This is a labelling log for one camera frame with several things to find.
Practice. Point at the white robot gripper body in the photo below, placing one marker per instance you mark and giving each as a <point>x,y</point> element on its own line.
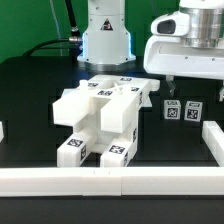
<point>187,43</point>

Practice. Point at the white tagged cube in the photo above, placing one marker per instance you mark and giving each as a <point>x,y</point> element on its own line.
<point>172,109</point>
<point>193,111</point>

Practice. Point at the white chair back frame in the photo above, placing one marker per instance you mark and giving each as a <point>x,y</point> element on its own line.
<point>102,86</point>

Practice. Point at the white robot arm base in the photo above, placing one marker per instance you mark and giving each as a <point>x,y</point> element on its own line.
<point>106,41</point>

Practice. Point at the white right rail barrier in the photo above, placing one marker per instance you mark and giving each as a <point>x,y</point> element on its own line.
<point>213,136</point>

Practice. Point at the white rail barrier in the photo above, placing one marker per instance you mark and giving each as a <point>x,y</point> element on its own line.
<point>1,131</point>
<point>16,182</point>
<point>213,136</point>

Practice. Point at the white front rail barrier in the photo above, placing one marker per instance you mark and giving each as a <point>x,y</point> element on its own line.
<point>16,182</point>

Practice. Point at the white left rail barrier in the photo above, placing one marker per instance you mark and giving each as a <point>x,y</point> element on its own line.
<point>1,131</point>

